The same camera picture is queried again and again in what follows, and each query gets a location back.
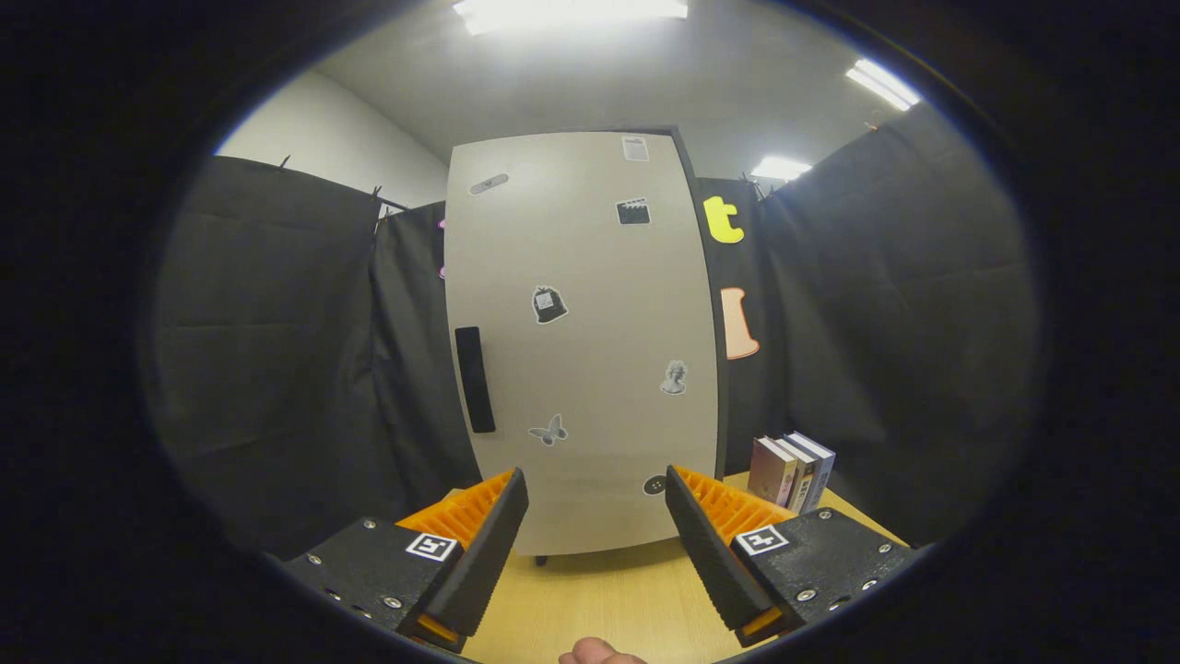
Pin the black backdrop cloth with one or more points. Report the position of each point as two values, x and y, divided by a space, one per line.
277 350

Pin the dark grey cabinet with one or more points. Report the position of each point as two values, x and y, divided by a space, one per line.
722 406

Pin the dark spine book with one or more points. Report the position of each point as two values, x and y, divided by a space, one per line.
813 487

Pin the long ceiling light panel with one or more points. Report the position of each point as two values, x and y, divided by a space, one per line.
883 83

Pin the white cover book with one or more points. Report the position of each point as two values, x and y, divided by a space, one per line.
800 480

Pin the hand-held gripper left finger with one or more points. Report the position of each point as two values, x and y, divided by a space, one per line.
489 553

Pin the small ceiling light panel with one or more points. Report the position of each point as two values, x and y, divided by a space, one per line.
781 168

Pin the large ceiling light panel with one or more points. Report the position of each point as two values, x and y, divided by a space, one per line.
572 11

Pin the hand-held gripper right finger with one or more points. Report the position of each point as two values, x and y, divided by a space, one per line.
708 553

